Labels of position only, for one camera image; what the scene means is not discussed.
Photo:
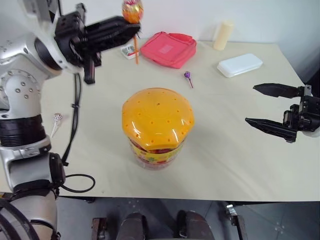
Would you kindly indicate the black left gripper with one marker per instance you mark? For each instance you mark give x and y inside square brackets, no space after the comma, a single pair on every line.
[71,37]

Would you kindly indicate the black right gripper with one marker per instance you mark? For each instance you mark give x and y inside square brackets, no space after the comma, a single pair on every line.
[306,115]

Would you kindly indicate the orange lollipop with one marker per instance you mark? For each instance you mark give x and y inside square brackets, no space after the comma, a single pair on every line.
[131,11]

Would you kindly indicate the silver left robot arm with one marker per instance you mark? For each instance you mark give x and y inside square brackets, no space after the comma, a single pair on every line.
[20,85]

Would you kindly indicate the orange perforated jar lid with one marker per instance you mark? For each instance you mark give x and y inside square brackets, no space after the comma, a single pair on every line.
[156,116]

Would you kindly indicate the clear plastic lollipop jar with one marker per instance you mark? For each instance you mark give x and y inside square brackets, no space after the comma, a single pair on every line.
[156,158]

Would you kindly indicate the small white tray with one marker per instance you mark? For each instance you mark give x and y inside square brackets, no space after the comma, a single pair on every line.
[128,51]

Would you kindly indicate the white rectangular plastic box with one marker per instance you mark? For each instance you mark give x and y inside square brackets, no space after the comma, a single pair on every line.
[240,65]

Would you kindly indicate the pink fabric pouch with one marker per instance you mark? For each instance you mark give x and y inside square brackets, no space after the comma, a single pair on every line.
[168,48]

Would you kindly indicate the purple wrapped lollipop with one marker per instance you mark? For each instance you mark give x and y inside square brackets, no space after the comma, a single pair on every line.
[187,74]

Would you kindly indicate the cream plastic cylinder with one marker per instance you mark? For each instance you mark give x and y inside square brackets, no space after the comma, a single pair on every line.
[222,35]

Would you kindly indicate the white wrapped lollipop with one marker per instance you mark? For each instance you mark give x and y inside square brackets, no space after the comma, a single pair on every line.
[57,118]

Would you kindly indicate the dark rounded shape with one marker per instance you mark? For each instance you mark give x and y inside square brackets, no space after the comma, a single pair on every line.
[195,226]
[132,226]

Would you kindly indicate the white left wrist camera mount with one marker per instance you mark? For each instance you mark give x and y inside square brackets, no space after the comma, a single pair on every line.
[40,8]

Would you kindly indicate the rusty metal table bracket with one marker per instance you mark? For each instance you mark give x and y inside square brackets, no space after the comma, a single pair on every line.
[237,222]
[98,228]

